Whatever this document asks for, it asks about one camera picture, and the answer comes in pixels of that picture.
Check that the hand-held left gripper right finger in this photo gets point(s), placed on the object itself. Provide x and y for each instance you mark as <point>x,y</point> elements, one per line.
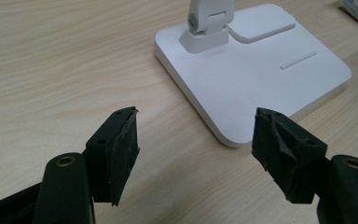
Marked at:
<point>289,155</point>

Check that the white desk lamp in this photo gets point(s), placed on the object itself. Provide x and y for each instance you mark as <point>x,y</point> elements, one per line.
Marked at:
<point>245,84</point>

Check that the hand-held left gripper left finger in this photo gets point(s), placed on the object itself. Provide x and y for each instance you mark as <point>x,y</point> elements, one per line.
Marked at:
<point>115,155</point>

